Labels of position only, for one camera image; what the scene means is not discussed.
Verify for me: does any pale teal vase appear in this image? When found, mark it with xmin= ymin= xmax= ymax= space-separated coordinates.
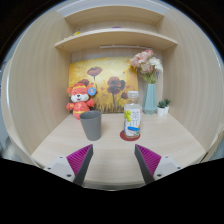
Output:
xmin=143 ymin=83 xmax=158 ymax=115

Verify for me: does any clear plastic drink bottle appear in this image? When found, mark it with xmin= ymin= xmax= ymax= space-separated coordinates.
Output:
xmin=123 ymin=90 xmax=144 ymax=140

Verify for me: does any flat round red coaster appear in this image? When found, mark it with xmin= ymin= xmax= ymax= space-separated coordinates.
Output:
xmin=119 ymin=129 xmax=141 ymax=142

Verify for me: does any pink and white flower bouquet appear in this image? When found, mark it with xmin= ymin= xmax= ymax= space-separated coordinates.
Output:
xmin=129 ymin=49 xmax=164 ymax=84

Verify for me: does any yellow flower painting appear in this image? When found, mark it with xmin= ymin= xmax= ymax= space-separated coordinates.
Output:
xmin=68 ymin=56 xmax=139 ymax=114

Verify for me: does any light wooden shelf board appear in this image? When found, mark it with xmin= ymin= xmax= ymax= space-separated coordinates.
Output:
xmin=54 ymin=28 xmax=178 ymax=54
xmin=64 ymin=5 xmax=165 ymax=29

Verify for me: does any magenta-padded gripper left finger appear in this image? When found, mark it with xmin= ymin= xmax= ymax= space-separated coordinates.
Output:
xmin=43 ymin=143 xmax=94 ymax=187

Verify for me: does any grey cup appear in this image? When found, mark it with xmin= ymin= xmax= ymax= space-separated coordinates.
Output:
xmin=79 ymin=110 xmax=102 ymax=142

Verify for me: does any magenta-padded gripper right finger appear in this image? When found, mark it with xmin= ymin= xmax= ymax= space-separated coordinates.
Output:
xmin=134 ymin=143 xmax=183 ymax=185

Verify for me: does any red plush toy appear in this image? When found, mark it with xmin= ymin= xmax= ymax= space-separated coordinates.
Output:
xmin=65 ymin=82 xmax=98 ymax=120

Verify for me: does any small potted succulent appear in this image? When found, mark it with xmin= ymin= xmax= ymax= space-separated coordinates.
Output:
xmin=156 ymin=98 xmax=172 ymax=117

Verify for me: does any white light bar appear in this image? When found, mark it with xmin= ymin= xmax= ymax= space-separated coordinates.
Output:
xmin=98 ymin=44 xmax=153 ymax=51

